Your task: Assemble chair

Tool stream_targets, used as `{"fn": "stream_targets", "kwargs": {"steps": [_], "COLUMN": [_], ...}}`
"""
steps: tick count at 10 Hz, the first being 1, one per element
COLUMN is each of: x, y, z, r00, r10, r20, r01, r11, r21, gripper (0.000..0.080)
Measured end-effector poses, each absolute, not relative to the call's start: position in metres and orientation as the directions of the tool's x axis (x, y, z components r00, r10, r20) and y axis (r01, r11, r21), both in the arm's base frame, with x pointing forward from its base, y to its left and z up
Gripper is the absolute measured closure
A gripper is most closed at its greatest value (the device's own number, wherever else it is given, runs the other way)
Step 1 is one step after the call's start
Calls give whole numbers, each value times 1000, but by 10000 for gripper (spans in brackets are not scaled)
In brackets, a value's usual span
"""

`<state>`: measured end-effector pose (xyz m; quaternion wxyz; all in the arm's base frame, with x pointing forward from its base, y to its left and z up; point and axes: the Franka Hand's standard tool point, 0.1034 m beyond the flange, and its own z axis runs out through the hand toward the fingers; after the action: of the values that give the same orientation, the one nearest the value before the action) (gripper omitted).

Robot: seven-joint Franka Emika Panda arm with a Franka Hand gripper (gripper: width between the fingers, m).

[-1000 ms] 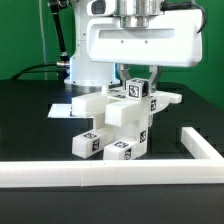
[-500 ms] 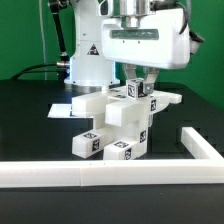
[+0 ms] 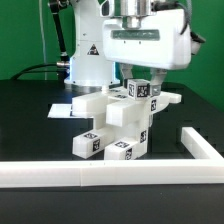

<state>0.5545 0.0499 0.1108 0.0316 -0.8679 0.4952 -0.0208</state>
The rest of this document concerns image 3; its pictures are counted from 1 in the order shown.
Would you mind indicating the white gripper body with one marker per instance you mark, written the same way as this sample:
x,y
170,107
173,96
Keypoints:
x,y
158,43

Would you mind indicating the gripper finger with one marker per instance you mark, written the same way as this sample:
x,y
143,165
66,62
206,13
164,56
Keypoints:
x,y
126,72
157,78

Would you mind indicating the small tagged cube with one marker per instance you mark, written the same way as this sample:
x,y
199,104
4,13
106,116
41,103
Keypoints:
x,y
138,89

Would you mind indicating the white chair back frame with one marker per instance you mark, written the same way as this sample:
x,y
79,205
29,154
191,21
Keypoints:
x,y
118,108

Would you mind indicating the white chair seat part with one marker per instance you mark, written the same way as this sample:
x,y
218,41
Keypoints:
x,y
137,129

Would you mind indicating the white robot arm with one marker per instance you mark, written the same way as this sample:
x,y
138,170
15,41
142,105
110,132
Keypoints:
x,y
89,66

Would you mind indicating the white U-shaped fence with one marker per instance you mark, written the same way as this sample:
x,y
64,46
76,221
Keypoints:
x,y
206,166

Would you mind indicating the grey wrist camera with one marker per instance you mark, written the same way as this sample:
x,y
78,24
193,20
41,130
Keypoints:
x,y
108,8

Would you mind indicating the white marker base plate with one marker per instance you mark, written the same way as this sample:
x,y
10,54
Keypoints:
x,y
64,111

